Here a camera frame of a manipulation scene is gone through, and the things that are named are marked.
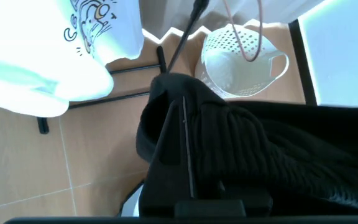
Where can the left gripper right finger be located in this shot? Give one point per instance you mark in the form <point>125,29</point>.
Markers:
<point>253,199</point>

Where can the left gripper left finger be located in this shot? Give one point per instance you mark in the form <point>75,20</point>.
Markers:
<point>169,180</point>

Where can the black garment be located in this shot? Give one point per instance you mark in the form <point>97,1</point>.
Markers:
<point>259,149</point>

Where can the pink clothes hanger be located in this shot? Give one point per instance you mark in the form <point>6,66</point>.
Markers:
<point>259,34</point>

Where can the white printed sleeveless top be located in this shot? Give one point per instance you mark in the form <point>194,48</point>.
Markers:
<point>26,46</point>

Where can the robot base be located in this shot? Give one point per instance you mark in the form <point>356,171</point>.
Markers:
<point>132,202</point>

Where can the white laundry basket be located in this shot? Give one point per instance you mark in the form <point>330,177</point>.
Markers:
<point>238,68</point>

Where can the black clothes rack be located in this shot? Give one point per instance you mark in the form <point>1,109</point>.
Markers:
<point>183,37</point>

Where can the beige curtain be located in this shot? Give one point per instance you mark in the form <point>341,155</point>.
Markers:
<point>166,15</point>

